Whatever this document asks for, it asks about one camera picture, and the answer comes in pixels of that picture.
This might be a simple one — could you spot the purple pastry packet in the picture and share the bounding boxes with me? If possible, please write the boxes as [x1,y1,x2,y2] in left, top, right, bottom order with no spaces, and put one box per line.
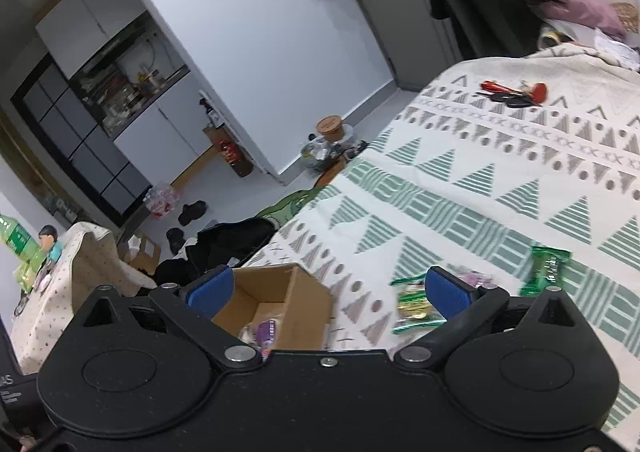
[461,270,497,290]

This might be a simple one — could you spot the green bun snack packet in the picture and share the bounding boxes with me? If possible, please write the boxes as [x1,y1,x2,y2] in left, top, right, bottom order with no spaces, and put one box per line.
[390,278,446,335]

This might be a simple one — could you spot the dark green snack packet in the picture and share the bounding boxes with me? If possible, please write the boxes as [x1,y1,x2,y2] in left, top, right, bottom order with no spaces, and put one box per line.
[518,246,572,297]

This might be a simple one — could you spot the black clothes on floor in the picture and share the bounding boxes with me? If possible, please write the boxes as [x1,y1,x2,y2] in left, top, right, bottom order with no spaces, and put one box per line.
[152,217,277,286]

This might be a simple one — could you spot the purple snack packet in box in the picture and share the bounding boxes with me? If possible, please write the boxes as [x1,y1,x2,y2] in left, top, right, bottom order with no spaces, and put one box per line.
[239,318,281,352]

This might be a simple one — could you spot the black shoe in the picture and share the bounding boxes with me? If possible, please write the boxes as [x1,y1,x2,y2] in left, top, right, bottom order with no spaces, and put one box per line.
[178,200,208,227]

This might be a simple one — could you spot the cardboard box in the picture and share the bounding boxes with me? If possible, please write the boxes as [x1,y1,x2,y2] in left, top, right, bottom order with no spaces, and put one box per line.
[213,264,333,351]

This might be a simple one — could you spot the water bottle pack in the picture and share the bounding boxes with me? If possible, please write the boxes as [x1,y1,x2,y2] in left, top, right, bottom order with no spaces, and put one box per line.
[143,182,180,218]

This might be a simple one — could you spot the green dinosaur plush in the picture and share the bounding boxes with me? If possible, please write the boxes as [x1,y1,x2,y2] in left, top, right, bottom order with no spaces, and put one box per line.
[257,186,323,230]

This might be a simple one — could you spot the dark soda bottle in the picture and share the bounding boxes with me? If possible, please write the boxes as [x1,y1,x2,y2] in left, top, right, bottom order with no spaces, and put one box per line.
[216,129,254,178]

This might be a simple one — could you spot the patterned white green bedspread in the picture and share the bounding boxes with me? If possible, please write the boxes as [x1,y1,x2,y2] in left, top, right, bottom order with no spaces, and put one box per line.
[252,45,639,450]

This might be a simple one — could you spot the plastic bag of trash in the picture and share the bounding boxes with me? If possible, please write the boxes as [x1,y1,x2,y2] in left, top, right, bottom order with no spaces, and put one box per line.
[300,134,369,172]

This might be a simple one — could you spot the instant noodle cup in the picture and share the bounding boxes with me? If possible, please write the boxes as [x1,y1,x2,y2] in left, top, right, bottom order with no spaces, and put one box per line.
[317,115,345,143]

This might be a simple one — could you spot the pink garment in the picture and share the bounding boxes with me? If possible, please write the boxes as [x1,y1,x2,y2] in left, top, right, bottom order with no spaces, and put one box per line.
[526,0,626,40]

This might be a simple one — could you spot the grey door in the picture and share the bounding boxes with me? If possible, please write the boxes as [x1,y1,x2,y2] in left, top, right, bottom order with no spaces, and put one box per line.
[357,0,462,91]

